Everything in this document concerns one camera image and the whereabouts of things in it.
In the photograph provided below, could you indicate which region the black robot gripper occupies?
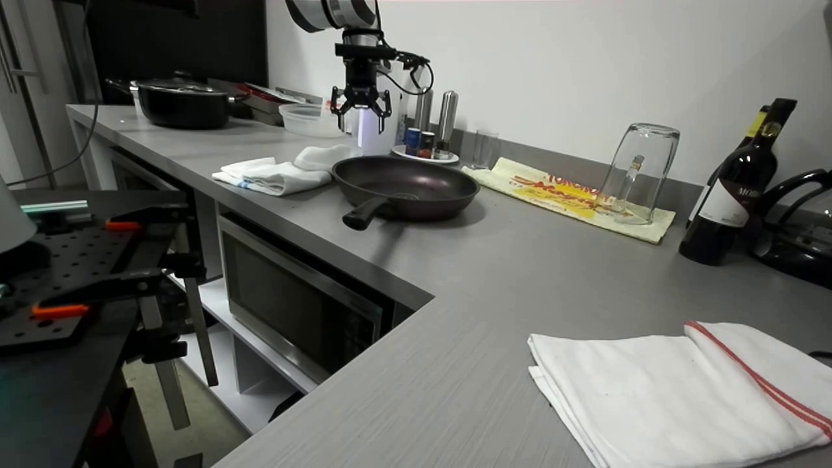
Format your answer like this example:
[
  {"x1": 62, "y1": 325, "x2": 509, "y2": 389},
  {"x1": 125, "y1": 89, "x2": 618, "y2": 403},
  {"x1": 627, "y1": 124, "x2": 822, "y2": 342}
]
[{"x1": 327, "y1": 29, "x2": 406, "y2": 138}]

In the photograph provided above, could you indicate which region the white paper towel roll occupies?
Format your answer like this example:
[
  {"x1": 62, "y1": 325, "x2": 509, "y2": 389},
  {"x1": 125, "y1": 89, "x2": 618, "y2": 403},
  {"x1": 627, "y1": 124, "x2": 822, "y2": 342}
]
[{"x1": 354, "y1": 60, "x2": 402, "y2": 159}]

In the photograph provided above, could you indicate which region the dark nonstick frying pan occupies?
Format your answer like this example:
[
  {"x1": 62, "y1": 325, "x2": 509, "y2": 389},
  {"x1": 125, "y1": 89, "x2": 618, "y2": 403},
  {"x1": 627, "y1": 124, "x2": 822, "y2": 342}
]
[{"x1": 330, "y1": 152, "x2": 482, "y2": 232}]

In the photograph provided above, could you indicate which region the folded red striped white towel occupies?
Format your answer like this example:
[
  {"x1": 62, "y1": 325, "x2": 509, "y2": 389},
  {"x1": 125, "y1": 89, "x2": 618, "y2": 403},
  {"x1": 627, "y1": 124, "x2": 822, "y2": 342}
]
[{"x1": 522, "y1": 317, "x2": 832, "y2": 468}]

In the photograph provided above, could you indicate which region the white plastic food container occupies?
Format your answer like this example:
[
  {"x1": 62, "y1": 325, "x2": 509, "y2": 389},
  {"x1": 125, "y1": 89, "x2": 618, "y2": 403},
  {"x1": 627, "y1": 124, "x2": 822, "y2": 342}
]
[{"x1": 275, "y1": 96, "x2": 349, "y2": 141}]

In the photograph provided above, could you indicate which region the tall steel grinder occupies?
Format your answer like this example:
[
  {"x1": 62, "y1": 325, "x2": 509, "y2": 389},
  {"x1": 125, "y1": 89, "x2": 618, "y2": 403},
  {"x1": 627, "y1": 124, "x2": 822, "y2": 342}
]
[
  {"x1": 435, "y1": 89, "x2": 460, "y2": 151},
  {"x1": 414, "y1": 85, "x2": 436, "y2": 135}
]

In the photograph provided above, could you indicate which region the small round white tray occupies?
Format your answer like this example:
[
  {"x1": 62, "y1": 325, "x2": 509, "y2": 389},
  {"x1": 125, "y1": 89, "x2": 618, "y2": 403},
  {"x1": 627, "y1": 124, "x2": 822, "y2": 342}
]
[{"x1": 391, "y1": 142, "x2": 462, "y2": 168}]

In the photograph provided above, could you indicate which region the black cooking pot with lid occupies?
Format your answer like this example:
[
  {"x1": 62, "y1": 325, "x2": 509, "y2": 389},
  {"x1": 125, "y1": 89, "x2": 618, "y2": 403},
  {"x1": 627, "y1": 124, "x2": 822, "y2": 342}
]
[{"x1": 127, "y1": 74, "x2": 237, "y2": 131}]

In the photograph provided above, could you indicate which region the dark glass panel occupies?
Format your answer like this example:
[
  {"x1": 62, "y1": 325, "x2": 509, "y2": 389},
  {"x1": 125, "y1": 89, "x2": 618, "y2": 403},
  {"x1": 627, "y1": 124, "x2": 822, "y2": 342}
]
[{"x1": 84, "y1": 0, "x2": 270, "y2": 90}]

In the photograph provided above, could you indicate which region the silver built-in microwave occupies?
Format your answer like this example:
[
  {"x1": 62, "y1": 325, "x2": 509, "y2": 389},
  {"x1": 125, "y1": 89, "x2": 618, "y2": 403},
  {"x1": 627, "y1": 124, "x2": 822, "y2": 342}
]
[{"x1": 215, "y1": 213, "x2": 391, "y2": 384}]

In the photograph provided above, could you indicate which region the yellow printed place mat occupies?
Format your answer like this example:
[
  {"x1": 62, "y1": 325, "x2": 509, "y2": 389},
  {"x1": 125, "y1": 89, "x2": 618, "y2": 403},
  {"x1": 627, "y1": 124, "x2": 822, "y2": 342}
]
[{"x1": 460, "y1": 156, "x2": 679, "y2": 247}]

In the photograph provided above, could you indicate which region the clear upturned drinking glass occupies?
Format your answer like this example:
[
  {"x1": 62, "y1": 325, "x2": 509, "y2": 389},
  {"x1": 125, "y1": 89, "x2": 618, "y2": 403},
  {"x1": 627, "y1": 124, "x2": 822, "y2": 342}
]
[{"x1": 597, "y1": 122, "x2": 684, "y2": 229}]

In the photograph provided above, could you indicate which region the black perforated workbench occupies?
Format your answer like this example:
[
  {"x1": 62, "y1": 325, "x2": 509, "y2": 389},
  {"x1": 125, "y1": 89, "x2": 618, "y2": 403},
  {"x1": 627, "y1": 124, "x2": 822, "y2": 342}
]
[{"x1": 0, "y1": 183, "x2": 220, "y2": 468}]

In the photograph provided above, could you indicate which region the dark wine bottle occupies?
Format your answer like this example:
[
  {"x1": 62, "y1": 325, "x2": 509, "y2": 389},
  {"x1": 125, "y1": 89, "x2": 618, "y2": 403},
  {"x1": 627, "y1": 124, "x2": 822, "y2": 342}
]
[{"x1": 677, "y1": 96, "x2": 798, "y2": 267}]

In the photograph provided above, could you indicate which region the black electric kettle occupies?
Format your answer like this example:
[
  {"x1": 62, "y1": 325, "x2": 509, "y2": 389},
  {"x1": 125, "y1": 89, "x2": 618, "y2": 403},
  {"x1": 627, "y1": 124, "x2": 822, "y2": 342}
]
[{"x1": 747, "y1": 165, "x2": 832, "y2": 291}]

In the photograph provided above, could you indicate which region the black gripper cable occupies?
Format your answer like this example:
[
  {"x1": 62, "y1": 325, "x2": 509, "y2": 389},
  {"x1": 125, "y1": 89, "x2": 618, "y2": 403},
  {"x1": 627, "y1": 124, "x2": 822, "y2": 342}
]
[{"x1": 376, "y1": 43, "x2": 436, "y2": 99}]

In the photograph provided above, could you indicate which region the orange handled black clamp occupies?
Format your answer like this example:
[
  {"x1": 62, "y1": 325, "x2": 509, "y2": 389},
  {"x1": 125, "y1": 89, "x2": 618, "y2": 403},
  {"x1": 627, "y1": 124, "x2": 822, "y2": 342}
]
[
  {"x1": 28, "y1": 298, "x2": 93, "y2": 325},
  {"x1": 101, "y1": 215, "x2": 146, "y2": 237}
]

